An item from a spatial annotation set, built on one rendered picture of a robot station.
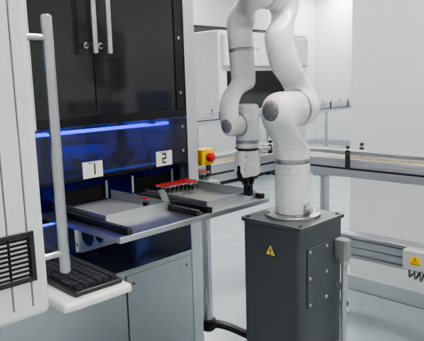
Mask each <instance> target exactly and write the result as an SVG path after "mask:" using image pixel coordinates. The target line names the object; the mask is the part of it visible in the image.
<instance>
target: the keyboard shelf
mask: <svg viewBox="0 0 424 341"><path fill-rule="evenodd" d="M47 289H48V297H49V305H50V306H52V307H53V308H55V309H57V310H59V311H61V312H62V313H71V312H72V311H76V310H79V309H82V308H85V307H86V306H90V305H92V304H96V303H98V302H101V301H104V300H107V299H110V298H113V297H116V296H119V295H121V294H125V293H127V292H130V291H131V290H132V287H131V284H129V283H127V282H125V281H122V282H121V283H118V284H116V285H113V286H110V287H107V288H103V289H100V290H97V291H94V292H91V293H88V294H85V295H82V296H79V297H74V296H72V295H70V294H68V293H66V292H64V291H63V290H61V289H59V288H57V287H55V286H53V285H51V284H49V283H47Z"/></svg>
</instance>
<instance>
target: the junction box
mask: <svg viewBox="0 0 424 341"><path fill-rule="evenodd" d="M402 268H403V269H409V270H412V271H418V272H421V273H424V250H419V249H415V248H409V247H407V248H405V249H403V253H402Z"/></svg>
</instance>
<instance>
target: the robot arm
mask: <svg viewBox="0 0 424 341"><path fill-rule="evenodd" d="M298 8H299V0H238V2H237V3H236V4H235V5H234V6H233V8H232V9H231V11H230V12H229V15H228V17H227V38H228V46H229V61H230V69H231V82H230V84H229V86H228V87H227V88H226V89H225V92H224V93H223V95H222V97H221V100H220V124H221V128H222V131H223V133H224V134H225V135H227V136H230V137H233V136H236V147H237V151H236V153H235V163H234V176H235V177H237V181H240V182H242V184H243V194H244V195H245V196H252V195H253V184H254V180H255V179H257V178H258V175H259V174H260V156H259V151H258V148H257V147H259V115H258V104H239V101H240V99H241V96H242V95H243V94H244V93H245V92H246V91H248V90H250V89H251V88H253V87H254V85H255V83H256V71H255V61H254V42H253V32H252V30H253V26H254V24H255V21H256V11H257V10H259V9H268V10H269V11H270V13H271V21H270V24H269V26H268V28H267V29H266V32H265V35H264V43H265V47H266V54H267V57H268V62H269V64H270V67H271V69H272V71H273V73H274V75H275V76H276V77H277V78H278V80H279V81H280V83H281V84H282V86H283V88H284V91H280V92H276V93H272V94H271V95H269V96H268V97H267V98H266V99H265V100H264V102H263V104H262V109H261V119H262V124H263V125H264V128H265V129H266V132H267V133H268V135H269V137H270V138H271V140H272V142H273V145H274V148H275V207H274V208H270V209H268V210H266V211H265V216H266V217H267V218H269V219H272V220H275V221H283V222H304V221H312V220H315V219H318V218H319V217H320V216H321V212H320V211H319V209H315V208H313V206H312V205H310V147H309V145H308V144H307V143H306V142H305V141H304V140H303V139H302V138H301V137H300V135H299V133H298V130H297V127H299V126H305V125H307V124H310V123H312V122H314V121H315V119H316V118H317V116H318V115H319V111H320V103H319V99H318V96H317V94H316V91H315V90H314V87H313V86H312V83H311V82H310V80H309V78H308V77H307V75H306V73H305V72H304V69H303V67H302V65H301V63H300V61H299V57H298V53H297V49H296V42H295V37H294V31H293V28H294V22H295V18H296V14H297V12H298Z"/></svg>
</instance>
